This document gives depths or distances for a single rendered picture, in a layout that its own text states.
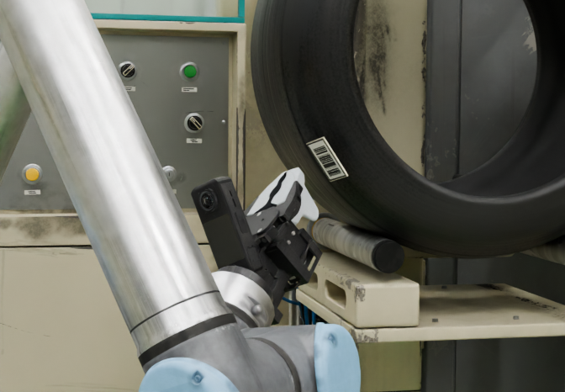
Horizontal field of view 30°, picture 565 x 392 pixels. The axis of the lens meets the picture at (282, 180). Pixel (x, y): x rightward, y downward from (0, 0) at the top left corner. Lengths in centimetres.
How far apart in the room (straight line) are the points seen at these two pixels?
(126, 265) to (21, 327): 116
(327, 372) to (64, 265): 113
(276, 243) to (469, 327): 38
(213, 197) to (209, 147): 93
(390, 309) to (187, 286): 57
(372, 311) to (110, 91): 59
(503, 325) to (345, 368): 51
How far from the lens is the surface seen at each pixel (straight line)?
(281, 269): 120
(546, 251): 157
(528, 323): 150
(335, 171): 137
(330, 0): 136
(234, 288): 111
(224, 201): 116
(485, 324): 148
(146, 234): 90
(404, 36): 180
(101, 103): 94
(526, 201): 144
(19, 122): 125
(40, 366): 207
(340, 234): 156
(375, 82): 178
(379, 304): 141
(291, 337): 98
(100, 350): 206
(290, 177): 126
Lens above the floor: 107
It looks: 3 degrees down
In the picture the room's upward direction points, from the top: straight up
